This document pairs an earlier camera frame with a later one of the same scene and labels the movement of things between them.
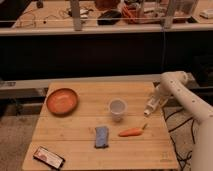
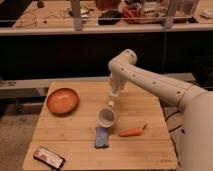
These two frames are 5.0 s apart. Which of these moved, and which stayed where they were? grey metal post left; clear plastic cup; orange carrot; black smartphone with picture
Moved: clear plastic cup
Stayed: black smartphone with picture; grey metal post left; orange carrot
